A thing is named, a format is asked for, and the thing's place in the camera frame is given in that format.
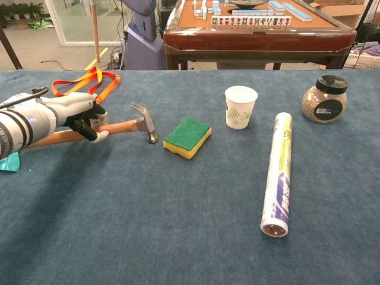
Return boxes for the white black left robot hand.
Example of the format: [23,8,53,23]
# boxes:
[41,91,110,144]

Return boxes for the wooden handle claw hammer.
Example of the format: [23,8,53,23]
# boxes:
[26,102,160,150]

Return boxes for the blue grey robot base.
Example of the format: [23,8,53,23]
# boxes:
[122,0,166,71]

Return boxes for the green yellow sponge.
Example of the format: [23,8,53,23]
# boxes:
[162,116,213,161]

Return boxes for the wooden pole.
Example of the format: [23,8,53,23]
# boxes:
[90,0,101,64]

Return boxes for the black slanted pole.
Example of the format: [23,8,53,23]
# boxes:
[0,26,24,71]

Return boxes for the green cloth on floor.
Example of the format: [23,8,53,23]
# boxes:
[27,17,56,31]

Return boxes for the teal snack bag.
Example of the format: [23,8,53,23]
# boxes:
[0,151,21,173]

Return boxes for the potted green plants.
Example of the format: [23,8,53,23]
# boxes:
[0,2,46,22]

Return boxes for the standing blue white tiles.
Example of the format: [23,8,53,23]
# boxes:
[192,0,222,21]

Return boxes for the white paper cup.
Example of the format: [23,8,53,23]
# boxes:
[224,85,259,131]

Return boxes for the blue table cloth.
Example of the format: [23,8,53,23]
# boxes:
[0,69,380,285]

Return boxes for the brown mahjong table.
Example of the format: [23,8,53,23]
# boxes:
[163,0,357,71]

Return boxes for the row of printed mahjong tiles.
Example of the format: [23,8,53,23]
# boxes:
[211,15,293,27]

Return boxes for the row of blue backed tiles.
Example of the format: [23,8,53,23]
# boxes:
[231,9,274,17]

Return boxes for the cling film roll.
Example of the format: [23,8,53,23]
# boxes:
[259,111,294,238]

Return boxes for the stacked blue backed tiles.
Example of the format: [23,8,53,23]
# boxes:
[268,0,286,13]

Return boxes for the long blue backed tile row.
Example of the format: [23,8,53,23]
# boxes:
[283,2,313,23]

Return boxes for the seed jar with black lid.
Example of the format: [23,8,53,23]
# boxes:
[301,74,350,124]

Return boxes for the cardboard box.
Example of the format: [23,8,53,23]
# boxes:
[313,0,371,30]

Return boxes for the black tripod stand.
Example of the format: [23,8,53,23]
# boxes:
[340,0,375,69]

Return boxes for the white plastic basket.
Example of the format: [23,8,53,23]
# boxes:
[343,48,380,70]

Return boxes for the purple cloth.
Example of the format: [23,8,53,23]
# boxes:
[360,43,380,58]

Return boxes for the orange lanyard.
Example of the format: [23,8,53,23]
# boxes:
[51,66,121,106]

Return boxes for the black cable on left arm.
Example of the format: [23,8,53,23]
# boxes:
[0,86,49,110]

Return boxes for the black floor cable bundle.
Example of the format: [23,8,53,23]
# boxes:
[109,46,125,69]

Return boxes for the white glass door frame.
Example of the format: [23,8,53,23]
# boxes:
[44,0,126,47]

